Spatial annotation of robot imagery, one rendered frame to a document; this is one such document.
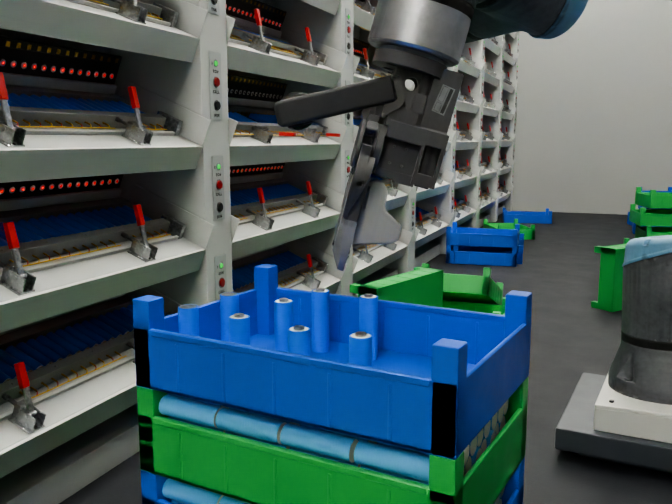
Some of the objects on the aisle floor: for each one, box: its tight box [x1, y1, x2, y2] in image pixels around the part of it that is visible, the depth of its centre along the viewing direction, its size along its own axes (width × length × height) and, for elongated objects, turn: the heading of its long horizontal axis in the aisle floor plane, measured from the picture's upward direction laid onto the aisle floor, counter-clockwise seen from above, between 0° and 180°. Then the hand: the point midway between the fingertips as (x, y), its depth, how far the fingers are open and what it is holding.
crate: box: [350, 267, 443, 307], centre depth 175 cm, size 8×30×20 cm
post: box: [274, 0, 354, 296], centre depth 194 cm, size 20×9×173 cm
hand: (336, 252), depth 70 cm, fingers open, 3 cm apart
